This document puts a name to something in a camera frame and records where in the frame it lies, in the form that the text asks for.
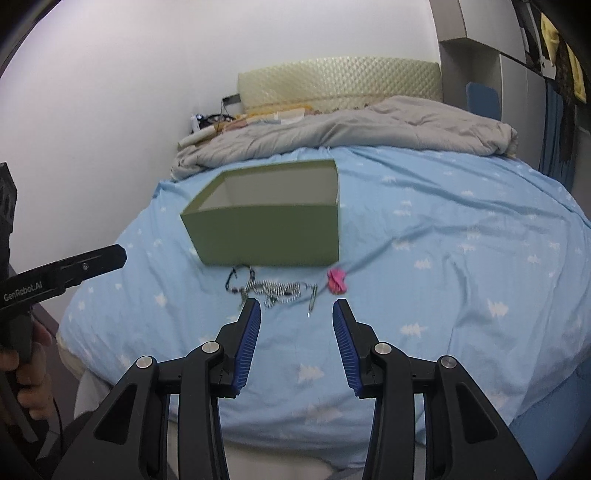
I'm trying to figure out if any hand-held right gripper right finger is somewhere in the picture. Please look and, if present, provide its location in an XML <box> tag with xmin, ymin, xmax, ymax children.
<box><xmin>332</xmin><ymin>298</ymin><xmax>539</xmax><ymax>480</ymax></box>

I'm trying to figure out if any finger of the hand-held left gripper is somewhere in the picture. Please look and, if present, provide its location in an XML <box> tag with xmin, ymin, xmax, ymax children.
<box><xmin>58</xmin><ymin>244</ymin><xmax>127</xmax><ymax>291</ymax></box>

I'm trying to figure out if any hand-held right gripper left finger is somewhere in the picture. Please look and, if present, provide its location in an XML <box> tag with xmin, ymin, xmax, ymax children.
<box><xmin>54</xmin><ymin>298</ymin><xmax>262</xmax><ymax>480</ymax></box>

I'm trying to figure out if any silver bead chain necklace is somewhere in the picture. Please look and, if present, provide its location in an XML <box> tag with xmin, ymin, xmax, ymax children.
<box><xmin>233</xmin><ymin>279</ymin><xmax>308</xmax><ymax>309</ymax></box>

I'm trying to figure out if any black cord bracelet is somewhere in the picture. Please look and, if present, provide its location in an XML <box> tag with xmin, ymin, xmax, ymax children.
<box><xmin>225</xmin><ymin>265</ymin><xmax>257</xmax><ymax>292</ymax></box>

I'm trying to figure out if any green cardboard box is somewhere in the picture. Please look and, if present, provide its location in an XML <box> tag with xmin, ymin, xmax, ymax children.
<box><xmin>180</xmin><ymin>159</ymin><xmax>341</xmax><ymax>267</ymax></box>

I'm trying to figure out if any person's left hand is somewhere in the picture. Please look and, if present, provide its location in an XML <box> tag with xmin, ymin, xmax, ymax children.
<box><xmin>0</xmin><ymin>322</ymin><xmax>54</xmax><ymax>416</ymax></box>

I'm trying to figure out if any light blue printed bedsheet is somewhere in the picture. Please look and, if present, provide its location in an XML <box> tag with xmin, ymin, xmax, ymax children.
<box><xmin>58</xmin><ymin>145</ymin><xmax>591</xmax><ymax>480</ymax></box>

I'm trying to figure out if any bedside clutter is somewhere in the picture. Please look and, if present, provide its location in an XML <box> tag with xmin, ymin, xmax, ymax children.
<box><xmin>190</xmin><ymin>111</ymin><xmax>236</xmax><ymax>134</ymax></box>

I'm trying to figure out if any grey duvet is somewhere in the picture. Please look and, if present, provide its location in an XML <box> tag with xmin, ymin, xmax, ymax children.
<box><xmin>170</xmin><ymin>96</ymin><xmax>519</xmax><ymax>182</ymax></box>

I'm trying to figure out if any patterned pillow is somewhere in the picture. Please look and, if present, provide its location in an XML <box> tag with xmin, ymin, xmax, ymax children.
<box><xmin>178</xmin><ymin>104</ymin><xmax>315</xmax><ymax>151</ymax></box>

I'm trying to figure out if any cream quilted headboard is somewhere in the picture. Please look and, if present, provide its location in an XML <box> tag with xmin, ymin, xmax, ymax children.
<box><xmin>238</xmin><ymin>56</ymin><xmax>441</xmax><ymax>112</ymax></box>

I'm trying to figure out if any blue padded board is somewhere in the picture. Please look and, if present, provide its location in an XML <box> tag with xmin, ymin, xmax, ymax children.
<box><xmin>466</xmin><ymin>82</ymin><xmax>502</xmax><ymax>123</ymax></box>

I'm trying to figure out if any blue curtain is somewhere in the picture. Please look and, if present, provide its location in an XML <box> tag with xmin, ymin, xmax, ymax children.
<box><xmin>538</xmin><ymin>83</ymin><xmax>575</xmax><ymax>190</ymax></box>

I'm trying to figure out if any row of hanging clothes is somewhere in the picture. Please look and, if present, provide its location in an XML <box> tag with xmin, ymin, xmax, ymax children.
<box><xmin>554</xmin><ymin>41</ymin><xmax>587</xmax><ymax>167</ymax></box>

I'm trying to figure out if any grey and white wardrobe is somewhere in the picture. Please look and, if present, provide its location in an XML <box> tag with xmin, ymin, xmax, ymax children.
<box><xmin>429</xmin><ymin>0</ymin><xmax>546</xmax><ymax>171</ymax></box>

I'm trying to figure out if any yellow hanging garment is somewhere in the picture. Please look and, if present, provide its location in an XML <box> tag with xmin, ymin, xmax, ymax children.
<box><xmin>540</xmin><ymin>13</ymin><xmax>587</xmax><ymax>100</ymax></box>

